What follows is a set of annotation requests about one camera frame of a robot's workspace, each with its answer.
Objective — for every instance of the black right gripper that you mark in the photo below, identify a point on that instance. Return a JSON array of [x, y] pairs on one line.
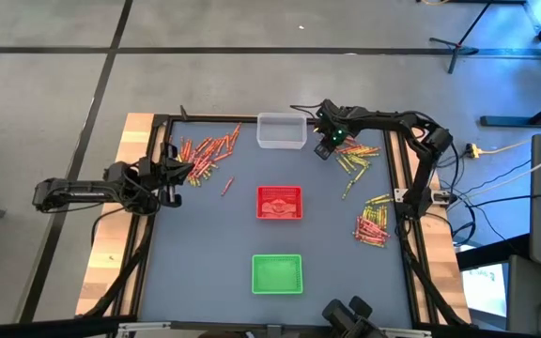
[[334, 127]]

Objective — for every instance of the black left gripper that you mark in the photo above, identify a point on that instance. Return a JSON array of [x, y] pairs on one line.
[[169, 173]]

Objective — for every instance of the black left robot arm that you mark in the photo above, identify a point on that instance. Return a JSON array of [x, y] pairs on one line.
[[73, 188]]

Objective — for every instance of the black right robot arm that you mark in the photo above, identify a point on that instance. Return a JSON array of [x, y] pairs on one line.
[[392, 118]]

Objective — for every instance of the scattered yellow crayons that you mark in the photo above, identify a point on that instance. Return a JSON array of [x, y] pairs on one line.
[[205, 118]]

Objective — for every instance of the clear plastic bin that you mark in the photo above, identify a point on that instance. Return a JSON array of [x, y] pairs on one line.
[[282, 133]]

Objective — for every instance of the red plastic basket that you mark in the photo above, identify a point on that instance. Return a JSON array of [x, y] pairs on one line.
[[280, 190]]

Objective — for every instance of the green plastic basket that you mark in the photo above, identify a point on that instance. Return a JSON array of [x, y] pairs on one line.
[[277, 274]]

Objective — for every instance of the yellow power plug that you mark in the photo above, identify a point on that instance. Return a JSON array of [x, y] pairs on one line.
[[474, 151]]

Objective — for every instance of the black tripod stand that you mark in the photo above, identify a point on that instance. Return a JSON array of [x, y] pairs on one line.
[[458, 46]]

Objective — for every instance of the black stand base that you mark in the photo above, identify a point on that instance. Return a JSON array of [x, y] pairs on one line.
[[510, 121]]

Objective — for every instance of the black desk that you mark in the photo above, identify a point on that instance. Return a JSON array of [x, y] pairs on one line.
[[491, 253]]

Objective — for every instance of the black crossbeam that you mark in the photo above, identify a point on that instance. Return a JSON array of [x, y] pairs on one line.
[[40, 327]]

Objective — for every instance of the white monitor screen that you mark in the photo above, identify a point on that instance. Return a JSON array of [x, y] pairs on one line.
[[484, 291]]

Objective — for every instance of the grey box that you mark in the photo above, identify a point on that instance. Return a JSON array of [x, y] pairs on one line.
[[529, 296]]

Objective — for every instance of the silver bracket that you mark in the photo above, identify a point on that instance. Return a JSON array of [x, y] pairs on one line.
[[404, 333], [143, 327]]

